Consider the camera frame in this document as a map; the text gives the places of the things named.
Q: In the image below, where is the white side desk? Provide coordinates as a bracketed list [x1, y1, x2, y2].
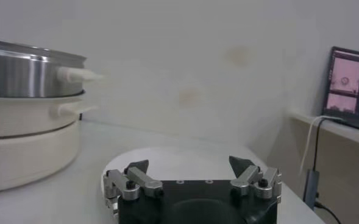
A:
[266, 109, 359, 224]

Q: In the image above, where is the white round plate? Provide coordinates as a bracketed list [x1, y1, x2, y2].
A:
[101, 145, 290, 214]

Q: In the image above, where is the cream electric cooker pot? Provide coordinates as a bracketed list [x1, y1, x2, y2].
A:
[0, 91, 99, 194]

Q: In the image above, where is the stainless steel steamer basket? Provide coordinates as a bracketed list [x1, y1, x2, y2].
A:
[0, 38, 104, 99]

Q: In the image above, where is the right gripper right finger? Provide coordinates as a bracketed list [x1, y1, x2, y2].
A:
[229, 155, 282, 204]

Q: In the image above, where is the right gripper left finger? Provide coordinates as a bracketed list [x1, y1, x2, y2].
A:
[102, 159, 164, 211]

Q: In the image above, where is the black cable with adapter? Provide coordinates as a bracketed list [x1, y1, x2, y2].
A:
[302, 118, 343, 224]

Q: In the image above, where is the grey laptop with pink screen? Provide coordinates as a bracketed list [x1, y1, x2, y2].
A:
[321, 45, 359, 134]

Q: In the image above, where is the white cable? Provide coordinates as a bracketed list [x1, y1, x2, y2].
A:
[299, 114, 344, 176]

